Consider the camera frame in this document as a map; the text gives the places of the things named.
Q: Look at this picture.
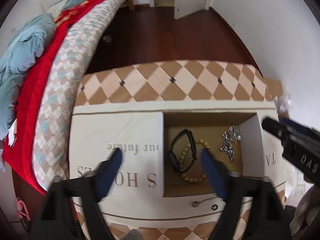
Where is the small silver pendant necklace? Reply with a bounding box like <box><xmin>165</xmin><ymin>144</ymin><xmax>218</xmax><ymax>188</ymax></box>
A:
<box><xmin>191</xmin><ymin>197</ymin><xmax>217</xmax><ymax>208</ymax></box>

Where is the white cardboard jewelry box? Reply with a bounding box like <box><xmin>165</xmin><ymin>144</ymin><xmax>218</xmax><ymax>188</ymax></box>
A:
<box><xmin>156</xmin><ymin>110</ymin><xmax>267</xmax><ymax>198</ymax></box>

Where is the clear plastic wrap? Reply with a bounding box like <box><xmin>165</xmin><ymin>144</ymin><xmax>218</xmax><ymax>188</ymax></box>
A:
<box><xmin>274</xmin><ymin>95</ymin><xmax>292</xmax><ymax>114</ymax></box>

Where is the black smart band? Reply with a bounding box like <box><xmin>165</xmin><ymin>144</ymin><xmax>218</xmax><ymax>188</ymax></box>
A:
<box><xmin>167</xmin><ymin>129</ymin><xmax>197</xmax><ymax>174</ymax></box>

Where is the bed with plaid mattress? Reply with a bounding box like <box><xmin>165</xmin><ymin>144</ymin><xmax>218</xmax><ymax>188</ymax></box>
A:
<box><xmin>2</xmin><ymin>0</ymin><xmax>137</xmax><ymax>196</ymax></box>

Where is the pink hanger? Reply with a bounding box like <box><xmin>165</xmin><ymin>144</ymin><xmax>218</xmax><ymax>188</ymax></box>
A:
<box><xmin>16</xmin><ymin>198</ymin><xmax>30</xmax><ymax>221</ymax></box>

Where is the red blanket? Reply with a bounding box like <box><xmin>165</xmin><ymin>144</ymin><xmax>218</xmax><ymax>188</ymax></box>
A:
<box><xmin>2</xmin><ymin>0</ymin><xmax>126</xmax><ymax>196</ymax></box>

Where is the diamond pattern table cloth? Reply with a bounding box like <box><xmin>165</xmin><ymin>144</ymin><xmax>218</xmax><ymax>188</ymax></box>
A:
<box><xmin>68</xmin><ymin>60</ymin><xmax>286</xmax><ymax>239</ymax></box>

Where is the white paper piece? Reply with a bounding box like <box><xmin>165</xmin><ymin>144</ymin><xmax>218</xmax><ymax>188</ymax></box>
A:
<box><xmin>8</xmin><ymin>119</ymin><xmax>17</xmax><ymax>147</ymax></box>

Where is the light blue duvet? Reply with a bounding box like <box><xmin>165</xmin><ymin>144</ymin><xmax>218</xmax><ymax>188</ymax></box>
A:
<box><xmin>1</xmin><ymin>0</ymin><xmax>86</xmax><ymax>140</ymax></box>

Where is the wooden bead bracelet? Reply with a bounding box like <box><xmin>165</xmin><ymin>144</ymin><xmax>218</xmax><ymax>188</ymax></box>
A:
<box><xmin>179</xmin><ymin>138</ymin><xmax>209</xmax><ymax>183</ymax></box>

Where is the silver chain jewelry pile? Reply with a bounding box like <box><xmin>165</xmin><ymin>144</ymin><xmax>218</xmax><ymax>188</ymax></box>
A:
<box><xmin>219</xmin><ymin>126</ymin><xmax>241</xmax><ymax>163</ymax></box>

